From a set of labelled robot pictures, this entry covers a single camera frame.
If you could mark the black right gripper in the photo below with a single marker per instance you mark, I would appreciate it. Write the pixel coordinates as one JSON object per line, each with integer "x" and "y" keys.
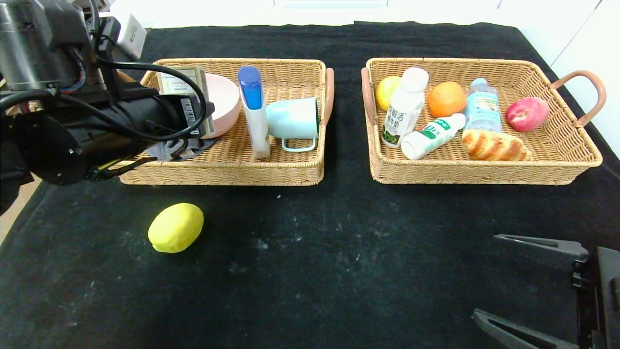
{"x": 606, "y": 291}

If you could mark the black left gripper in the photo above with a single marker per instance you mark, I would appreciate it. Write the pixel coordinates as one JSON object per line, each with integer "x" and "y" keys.
{"x": 193, "y": 115}

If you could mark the gold and blue card box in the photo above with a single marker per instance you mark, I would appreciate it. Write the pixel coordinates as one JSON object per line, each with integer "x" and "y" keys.
{"x": 179, "y": 85}

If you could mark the pink bowl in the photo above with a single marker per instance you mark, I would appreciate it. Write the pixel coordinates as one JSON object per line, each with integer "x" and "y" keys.
{"x": 225, "y": 104}

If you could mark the large yellow lemon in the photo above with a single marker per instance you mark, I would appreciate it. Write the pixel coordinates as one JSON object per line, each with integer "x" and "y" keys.
{"x": 177, "y": 228}

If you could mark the croissant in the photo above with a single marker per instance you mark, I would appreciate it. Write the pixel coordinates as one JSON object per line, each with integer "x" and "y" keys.
{"x": 494, "y": 146}

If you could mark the small white foil-lid drink bottle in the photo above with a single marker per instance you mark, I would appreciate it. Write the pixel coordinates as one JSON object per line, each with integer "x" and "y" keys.
{"x": 431, "y": 138}

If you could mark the clear water bottle blue cap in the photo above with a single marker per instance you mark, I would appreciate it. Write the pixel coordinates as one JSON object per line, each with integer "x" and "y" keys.
{"x": 483, "y": 109}

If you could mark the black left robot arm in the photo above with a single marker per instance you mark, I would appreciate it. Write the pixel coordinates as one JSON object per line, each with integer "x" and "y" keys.
{"x": 72, "y": 111}

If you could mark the grey towel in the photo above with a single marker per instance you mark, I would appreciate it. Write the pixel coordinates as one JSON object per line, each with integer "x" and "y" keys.
{"x": 203, "y": 144}

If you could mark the white bottle with blue cap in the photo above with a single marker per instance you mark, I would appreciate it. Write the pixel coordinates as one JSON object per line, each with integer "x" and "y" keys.
{"x": 256, "y": 126}

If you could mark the mint green mug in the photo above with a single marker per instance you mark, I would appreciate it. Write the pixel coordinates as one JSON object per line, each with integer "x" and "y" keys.
{"x": 290, "y": 118}

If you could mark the black table cloth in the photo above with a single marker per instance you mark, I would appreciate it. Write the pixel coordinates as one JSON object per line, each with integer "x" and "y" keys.
{"x": 363, "y": 266}

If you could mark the red peach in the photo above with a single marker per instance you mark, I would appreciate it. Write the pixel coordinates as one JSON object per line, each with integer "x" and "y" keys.
{"x": 527, "y": 115}

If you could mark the white furniture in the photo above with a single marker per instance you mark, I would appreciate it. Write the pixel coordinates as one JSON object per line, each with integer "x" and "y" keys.
{"x": 339, "y": 12}

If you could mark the small yellow lemon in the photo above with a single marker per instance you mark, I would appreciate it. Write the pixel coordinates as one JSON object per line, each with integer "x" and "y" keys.
{"x": 386, "y": 93}

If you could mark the tall white milk bottle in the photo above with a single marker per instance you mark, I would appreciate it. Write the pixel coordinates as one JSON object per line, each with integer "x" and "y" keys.
{"x": 402, "y": 114}

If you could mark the orange fruit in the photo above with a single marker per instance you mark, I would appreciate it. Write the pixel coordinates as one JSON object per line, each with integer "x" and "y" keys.
{"x": 446, "y": 99}

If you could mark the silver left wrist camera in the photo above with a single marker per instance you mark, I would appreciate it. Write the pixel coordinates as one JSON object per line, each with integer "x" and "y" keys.
{"x": 131, "y": 34}

